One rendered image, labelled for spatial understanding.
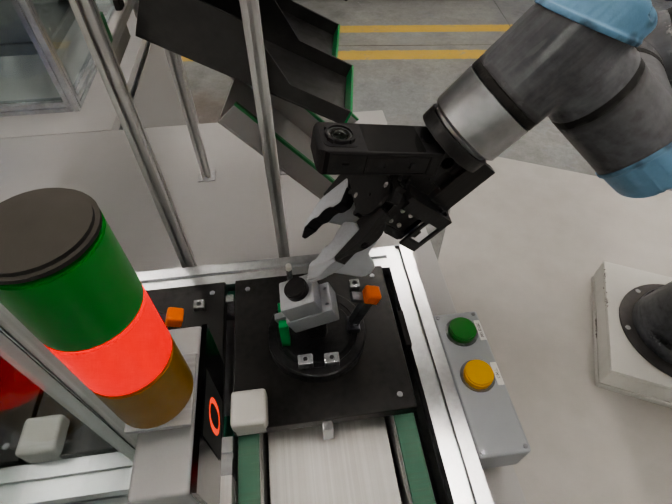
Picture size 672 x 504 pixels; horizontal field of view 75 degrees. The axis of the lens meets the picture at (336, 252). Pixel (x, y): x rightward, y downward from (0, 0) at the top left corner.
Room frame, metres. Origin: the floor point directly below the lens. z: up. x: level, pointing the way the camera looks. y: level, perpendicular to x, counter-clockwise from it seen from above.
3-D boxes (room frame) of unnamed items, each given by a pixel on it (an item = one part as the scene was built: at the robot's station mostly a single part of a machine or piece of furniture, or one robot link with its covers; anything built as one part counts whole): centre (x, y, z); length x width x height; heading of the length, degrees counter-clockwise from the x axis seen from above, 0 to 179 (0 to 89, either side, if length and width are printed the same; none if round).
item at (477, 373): (0.27, -0.20, 0.96); 0.04 x 0.04 x 0.02
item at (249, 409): (0.21, 0.11, 0.97); 0.05 x 0.05 x 0.04; 8
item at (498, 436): (0.27, -0.20, 0.93); 0.21 x 0.07 x 0.06; 8
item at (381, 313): (0.32, 0.03, 0.96); 0.24 x 0.24 x 0.02; 8
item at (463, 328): (0.34, -0.19, 0.96); 0.04 x 0.04 x 0.02
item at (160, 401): (0.12, 0.12, 1.28); 0.05 x 0.05 x 0.05
